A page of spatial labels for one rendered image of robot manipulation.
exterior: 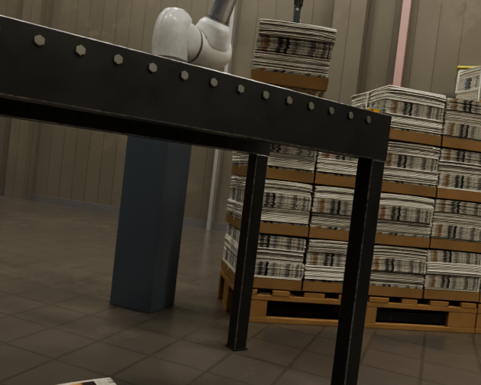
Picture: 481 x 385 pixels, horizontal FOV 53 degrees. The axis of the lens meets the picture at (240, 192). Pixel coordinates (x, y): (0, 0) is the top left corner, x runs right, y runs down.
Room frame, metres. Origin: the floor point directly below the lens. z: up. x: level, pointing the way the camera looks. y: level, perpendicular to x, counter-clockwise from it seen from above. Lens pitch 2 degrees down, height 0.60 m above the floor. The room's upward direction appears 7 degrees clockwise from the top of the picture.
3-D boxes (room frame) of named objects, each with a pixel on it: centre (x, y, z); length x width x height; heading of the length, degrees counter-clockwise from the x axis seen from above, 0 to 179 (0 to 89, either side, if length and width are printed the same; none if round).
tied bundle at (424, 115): (2.33, -0.68, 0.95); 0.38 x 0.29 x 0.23; 14
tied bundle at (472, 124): (2.39, -0.97, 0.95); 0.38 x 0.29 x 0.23; 12
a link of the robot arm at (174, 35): (2.10, 0.36, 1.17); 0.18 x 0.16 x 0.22; 136
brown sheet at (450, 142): (2.39, -0.97, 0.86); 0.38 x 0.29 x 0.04; 12
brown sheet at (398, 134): (2.33, -0.68, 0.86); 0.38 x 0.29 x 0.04; 14
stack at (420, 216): (2.30, -0.55, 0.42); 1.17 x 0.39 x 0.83; 102
